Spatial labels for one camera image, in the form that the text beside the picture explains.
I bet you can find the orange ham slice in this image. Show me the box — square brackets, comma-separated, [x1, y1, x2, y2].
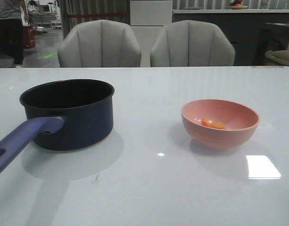
[201, 118, 212, 127]
[209, 121, 226, 129]

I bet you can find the dark blue saucepan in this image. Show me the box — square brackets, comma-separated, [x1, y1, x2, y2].
[0, 79, 115, 173]

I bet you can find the pink bowl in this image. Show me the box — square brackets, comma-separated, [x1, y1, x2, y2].
[181, 99, 260, 149]

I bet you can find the left grey upholstered chair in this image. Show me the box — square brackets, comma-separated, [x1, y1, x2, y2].
[58, 20, 141, 68]

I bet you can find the grey upholstered chair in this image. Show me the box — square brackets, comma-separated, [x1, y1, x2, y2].
[150, 20, 235, 67]
[58, 20, 141, 68]

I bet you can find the right grey upholstered chair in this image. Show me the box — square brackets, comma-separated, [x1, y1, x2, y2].
[150, 20, 235, 67]

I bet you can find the white cabinet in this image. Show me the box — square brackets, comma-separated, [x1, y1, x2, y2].
[130, 0, 173, 67]

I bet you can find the grey counter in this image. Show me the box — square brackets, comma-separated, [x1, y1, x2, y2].
[172, 9, 289, 66]

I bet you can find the red trash bin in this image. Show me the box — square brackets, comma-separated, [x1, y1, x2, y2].
[23, 25, 36, 48]

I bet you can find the beige cushion basket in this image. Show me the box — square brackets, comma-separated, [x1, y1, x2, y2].
[265, 50, 289, 66]

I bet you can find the fruit plate on counter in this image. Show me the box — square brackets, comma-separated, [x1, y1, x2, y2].
[228, 0, 248, 9]

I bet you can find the person in dark trousers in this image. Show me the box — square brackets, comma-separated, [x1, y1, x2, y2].
[0, 0, 29, 68]

